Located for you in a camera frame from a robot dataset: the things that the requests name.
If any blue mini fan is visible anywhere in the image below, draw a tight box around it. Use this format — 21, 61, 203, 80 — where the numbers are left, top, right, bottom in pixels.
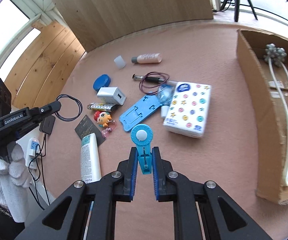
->
130, 124, 153, 174

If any white blue lotion tube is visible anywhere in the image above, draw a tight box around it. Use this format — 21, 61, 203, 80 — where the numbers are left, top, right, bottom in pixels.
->
81, 133, 102, 184

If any cartoon doll keychain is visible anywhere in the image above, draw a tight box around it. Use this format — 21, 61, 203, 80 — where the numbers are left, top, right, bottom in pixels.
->
94, 111, 116, 138

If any blue phone stand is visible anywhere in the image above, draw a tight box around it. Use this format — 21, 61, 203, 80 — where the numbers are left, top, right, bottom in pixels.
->
119, 95, 162, 132

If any white usb charger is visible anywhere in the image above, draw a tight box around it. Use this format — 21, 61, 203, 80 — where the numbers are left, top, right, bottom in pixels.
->
97, 87, 126, 106

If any clear blue spray bottle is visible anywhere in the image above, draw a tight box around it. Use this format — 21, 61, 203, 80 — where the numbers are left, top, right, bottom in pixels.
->
157, 84, 175, 118

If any black gel pen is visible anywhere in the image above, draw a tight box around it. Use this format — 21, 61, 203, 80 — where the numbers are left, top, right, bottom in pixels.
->
132, 74, 167, 83

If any maroon hair tie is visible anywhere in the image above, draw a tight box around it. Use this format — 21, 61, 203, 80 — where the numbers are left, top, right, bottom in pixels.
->
138, 71, 171, 95

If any small pink bottle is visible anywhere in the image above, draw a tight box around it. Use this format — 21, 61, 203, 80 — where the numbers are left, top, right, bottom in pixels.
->
131, 53, 162, 64

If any white massager with grey balls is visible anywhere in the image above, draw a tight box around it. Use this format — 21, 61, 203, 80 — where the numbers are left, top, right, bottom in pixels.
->
264, 43, 288, 187

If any white gloved left hand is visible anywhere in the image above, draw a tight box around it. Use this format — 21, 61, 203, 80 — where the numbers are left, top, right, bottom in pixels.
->
0, 144, 31, 223

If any black power adapter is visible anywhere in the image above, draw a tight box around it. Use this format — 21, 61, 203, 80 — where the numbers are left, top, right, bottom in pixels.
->
39, 115, 56, 135

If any white power strip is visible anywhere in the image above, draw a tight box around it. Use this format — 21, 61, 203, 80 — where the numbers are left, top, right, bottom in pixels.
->
25, 137, 40, 170

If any pine slatted board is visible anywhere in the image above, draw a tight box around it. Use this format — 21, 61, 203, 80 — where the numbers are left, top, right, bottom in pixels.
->
5, 21, 85, 109

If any patterned tissue pack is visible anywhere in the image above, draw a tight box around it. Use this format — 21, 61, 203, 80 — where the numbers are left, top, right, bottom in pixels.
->
163, 82, 212, 138

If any patterned lighter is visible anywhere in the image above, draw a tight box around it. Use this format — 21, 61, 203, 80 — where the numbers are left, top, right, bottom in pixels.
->
87, 103, 119, 112

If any blue round cap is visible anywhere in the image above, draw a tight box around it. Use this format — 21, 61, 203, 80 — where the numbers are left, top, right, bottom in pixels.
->
93, 74, 111, 92

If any translucent white cap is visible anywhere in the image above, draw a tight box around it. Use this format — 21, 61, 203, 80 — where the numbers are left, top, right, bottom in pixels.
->
114, 55, 126, 69

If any brown cardboard box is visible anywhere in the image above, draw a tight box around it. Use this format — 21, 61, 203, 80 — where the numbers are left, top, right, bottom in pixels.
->
237, 29, 288, 205

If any light wooden board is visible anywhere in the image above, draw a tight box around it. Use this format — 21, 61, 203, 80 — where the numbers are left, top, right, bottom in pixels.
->
52, 0, 213, 51

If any black cable loop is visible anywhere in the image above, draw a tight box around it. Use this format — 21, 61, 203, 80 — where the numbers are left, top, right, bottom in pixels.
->
54, 93, 84, 123

